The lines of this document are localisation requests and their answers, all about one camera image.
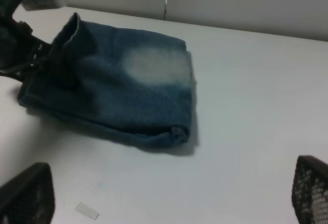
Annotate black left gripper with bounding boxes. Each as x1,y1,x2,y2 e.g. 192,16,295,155
1,0,79,90

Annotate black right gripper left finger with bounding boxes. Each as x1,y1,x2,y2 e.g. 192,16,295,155
1,162,55,224

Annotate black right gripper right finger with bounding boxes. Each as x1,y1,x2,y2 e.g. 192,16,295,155
291,155,327,224

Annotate children's blue denim shorts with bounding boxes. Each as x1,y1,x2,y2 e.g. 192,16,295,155
17,13,194,148

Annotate clear tape piece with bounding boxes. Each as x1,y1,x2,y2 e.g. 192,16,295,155
75,202,100,220

